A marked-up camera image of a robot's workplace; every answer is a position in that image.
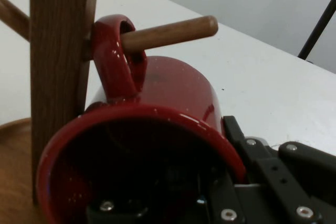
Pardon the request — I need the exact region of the brown wooden mug tree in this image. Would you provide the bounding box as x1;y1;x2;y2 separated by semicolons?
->
0;0;219;224

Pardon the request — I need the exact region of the black tripod stand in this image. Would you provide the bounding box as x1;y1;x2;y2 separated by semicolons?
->
297;0;336;61

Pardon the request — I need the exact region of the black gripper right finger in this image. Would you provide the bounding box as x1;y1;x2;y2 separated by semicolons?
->
222;114;336;224

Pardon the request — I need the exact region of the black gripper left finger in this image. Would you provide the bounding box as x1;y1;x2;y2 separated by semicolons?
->
86;155;246;224

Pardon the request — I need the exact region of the red enamel mug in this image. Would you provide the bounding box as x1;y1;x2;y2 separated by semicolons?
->
35;14;248;224

